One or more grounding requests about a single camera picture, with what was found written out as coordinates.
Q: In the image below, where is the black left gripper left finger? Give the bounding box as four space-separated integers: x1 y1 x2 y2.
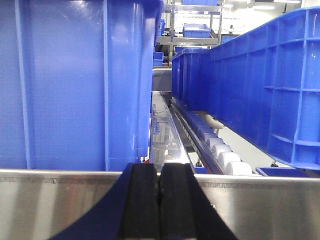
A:
117 163 160 240

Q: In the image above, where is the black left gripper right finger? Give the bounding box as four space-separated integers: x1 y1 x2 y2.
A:
159 163 196 240

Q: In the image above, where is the large blue crate upper shelf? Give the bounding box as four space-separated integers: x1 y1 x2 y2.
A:
0 0 164 171

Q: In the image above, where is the white roller track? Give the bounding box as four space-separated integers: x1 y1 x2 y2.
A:
170 97 253 176

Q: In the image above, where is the blue bin lower right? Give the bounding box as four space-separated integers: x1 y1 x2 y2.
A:
256 167 309 178

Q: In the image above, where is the blue crate behind right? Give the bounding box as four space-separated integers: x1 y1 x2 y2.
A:
172 48 211 111

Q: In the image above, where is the blue ribbed crate right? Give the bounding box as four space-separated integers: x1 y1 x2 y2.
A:
207 6 320 170

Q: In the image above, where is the blue bin on background rack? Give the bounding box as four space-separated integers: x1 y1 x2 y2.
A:
182 23 211 38

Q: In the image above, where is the background metal shelving rack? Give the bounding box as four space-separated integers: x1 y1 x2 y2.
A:
154 0 256 61

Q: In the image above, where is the steel divider rail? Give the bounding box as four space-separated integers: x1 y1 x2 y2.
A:
149 91 192 173

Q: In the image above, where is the stainless steel shelf front rail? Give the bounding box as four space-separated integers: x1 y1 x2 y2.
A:
0 169 320 240

